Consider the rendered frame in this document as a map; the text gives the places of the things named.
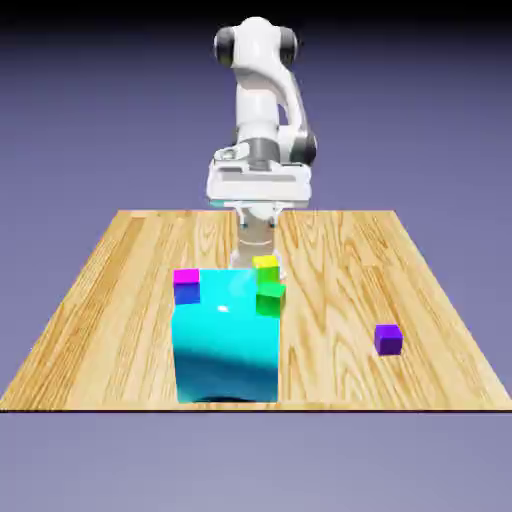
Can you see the large cyan box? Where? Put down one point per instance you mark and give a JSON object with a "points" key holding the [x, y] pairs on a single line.
{"points": [[226, 340]]}

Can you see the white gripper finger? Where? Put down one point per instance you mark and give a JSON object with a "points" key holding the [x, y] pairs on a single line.
{"points": [[243, 219], [273, 218]]}

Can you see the small purple cube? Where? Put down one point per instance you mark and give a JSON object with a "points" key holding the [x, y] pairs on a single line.
{"points": [[388, 340]]}

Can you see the small magenta cube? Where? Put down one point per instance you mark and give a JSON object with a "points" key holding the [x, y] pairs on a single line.
{"points": [[186, 286]]}

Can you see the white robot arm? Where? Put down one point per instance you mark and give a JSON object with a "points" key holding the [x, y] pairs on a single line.
{"points": [[260, 60]]}

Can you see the small yellow cube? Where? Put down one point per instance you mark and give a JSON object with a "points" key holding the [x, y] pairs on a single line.
{"points": [[266, 268]]}

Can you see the small green cube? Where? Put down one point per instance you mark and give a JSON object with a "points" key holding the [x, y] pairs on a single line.
{"points": [[270, 302]]}

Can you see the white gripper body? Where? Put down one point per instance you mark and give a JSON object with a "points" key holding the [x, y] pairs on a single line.
{"points": [[260, 186]]}

